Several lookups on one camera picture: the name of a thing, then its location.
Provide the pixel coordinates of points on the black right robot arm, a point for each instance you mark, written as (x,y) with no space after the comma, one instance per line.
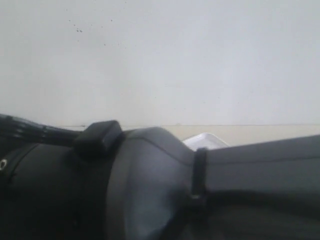
(151,186)

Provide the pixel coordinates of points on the white plastic tray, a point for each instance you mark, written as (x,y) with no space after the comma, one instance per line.
(204,140)

